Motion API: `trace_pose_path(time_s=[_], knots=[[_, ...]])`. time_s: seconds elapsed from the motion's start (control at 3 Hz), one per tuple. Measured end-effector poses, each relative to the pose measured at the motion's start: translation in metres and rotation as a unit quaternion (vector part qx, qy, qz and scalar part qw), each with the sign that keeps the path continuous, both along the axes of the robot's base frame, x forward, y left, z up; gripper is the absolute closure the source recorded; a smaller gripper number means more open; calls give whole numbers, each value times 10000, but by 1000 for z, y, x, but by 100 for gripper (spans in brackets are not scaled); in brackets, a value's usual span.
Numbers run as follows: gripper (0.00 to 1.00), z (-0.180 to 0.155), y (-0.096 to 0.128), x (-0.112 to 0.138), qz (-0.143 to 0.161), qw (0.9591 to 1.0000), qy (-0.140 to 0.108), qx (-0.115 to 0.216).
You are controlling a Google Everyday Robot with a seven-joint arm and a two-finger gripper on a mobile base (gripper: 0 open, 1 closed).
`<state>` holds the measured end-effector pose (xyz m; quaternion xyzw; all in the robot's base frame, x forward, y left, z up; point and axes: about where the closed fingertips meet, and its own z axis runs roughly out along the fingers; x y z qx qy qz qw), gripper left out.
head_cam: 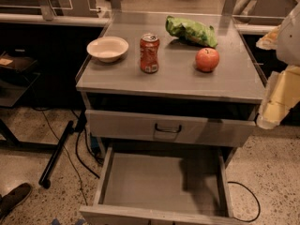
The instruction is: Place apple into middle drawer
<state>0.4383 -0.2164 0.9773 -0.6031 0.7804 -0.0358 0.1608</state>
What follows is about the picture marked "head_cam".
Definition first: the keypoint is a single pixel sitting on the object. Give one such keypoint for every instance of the dark side table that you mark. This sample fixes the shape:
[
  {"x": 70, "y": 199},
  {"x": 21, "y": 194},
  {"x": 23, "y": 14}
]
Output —
[{"x": 16, "y": 77}]

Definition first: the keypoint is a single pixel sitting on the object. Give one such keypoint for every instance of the orange soda can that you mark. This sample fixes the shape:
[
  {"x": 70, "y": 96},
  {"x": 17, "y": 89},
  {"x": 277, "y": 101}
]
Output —
[{"x": 149, "y": 44}]

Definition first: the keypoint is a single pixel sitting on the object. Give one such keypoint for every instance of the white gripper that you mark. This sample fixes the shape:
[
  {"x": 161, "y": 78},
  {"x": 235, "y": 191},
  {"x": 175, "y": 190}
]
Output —
[{"x": 289, "y": 44}]

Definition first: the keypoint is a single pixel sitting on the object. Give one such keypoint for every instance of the open middle drawer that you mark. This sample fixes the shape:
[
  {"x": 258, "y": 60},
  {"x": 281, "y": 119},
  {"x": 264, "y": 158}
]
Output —
[{"x": 162, "y": 187}]

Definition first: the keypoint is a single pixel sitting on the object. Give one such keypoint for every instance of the green chip bag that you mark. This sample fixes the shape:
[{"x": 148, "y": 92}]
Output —
[{"x": 192, "y": 31}]

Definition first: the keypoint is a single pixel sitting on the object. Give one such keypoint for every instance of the white bowl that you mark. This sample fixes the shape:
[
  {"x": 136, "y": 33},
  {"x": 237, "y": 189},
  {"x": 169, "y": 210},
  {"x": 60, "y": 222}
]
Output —
[{"x": 107, "y": 49}]

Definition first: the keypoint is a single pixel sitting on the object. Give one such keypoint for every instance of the grey metal cabinet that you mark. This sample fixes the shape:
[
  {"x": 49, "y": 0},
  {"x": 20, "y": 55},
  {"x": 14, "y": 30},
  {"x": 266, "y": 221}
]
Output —
[{"x": 233, "y": 91}]

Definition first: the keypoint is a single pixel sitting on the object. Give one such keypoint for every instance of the dark shoe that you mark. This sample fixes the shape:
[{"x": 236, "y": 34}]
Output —
[{"x": 14, "y": 198}]

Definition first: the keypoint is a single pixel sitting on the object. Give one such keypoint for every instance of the closed top drawer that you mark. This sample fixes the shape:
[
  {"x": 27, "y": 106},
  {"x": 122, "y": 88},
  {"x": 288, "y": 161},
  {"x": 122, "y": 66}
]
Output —
[{"x": 168, "y": 128}]

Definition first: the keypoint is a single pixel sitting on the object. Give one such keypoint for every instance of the black stand leg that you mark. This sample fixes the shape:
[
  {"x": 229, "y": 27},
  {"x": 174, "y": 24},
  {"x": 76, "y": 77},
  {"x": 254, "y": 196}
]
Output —
[{"x": 45, "y": 178}]

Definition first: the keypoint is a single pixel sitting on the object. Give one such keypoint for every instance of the red apple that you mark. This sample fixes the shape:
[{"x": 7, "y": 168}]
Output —
[{"x": 207, "y": 59}]

